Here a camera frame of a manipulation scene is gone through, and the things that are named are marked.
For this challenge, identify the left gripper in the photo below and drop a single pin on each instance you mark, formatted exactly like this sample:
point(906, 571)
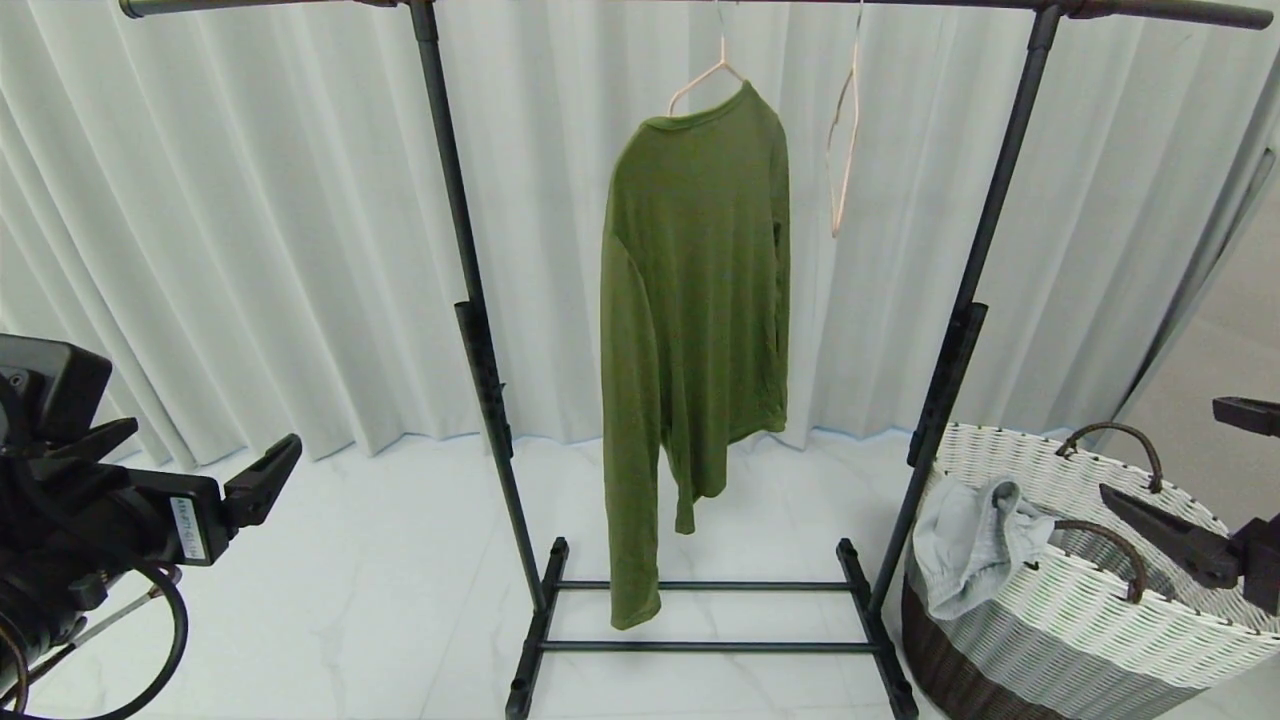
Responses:
point(140, 515)

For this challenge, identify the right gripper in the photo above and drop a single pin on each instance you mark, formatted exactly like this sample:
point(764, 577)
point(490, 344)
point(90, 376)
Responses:
point(1265, 565)

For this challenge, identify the pale grey shorts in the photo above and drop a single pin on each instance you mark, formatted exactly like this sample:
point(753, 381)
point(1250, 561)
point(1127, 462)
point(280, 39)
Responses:
point(965, 550)

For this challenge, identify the pink clothes hanger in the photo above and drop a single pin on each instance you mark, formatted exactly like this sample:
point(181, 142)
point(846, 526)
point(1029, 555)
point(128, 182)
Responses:
point(845, 170)
point(721, 50)

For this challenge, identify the green long-sleeved shirt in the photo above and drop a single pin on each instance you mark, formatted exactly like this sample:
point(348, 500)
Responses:
point(700, 300)

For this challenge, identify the white laundry basket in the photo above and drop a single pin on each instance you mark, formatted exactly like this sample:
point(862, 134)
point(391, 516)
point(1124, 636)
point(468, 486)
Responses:
point(1100, 640)

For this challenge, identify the black clothes rack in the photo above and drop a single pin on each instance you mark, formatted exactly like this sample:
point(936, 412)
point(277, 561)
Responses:
point(485, 370)

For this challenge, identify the white curtain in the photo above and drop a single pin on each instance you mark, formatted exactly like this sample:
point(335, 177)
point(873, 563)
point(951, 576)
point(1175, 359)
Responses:
point(250, 200)

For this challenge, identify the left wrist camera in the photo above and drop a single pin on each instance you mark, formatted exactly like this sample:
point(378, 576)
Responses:
point(50, 385)

